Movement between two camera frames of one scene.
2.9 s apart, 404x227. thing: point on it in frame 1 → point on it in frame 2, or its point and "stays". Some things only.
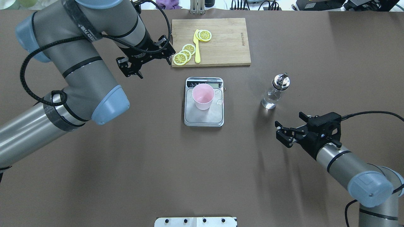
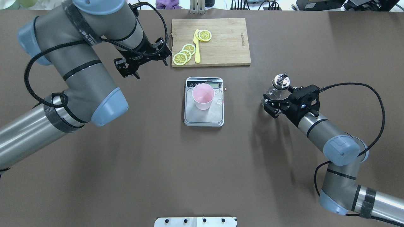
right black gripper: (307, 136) → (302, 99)
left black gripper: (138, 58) stays
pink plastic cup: (203, 94) stays
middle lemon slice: (187, 54) stays
